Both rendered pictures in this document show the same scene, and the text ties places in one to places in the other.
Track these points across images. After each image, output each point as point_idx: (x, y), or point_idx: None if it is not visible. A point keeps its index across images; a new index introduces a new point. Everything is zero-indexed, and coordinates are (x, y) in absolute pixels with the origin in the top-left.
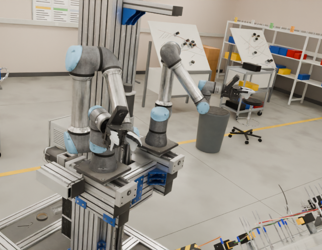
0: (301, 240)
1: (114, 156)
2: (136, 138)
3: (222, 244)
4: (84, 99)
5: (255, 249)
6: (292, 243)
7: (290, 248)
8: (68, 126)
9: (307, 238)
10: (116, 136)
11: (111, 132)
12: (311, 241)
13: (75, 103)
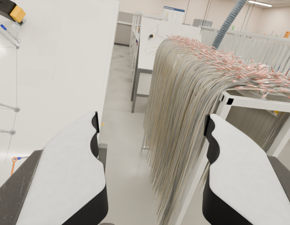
0: None
1: None
2: (86, 123)
3: (21, 158)
4: None
5: (9, 131)
6: (6, 90)
7: (66, 59)
8: None
9: (6, 74)
10: (225, 138)
11: (271, 185)
12: (69, 40)
13: None
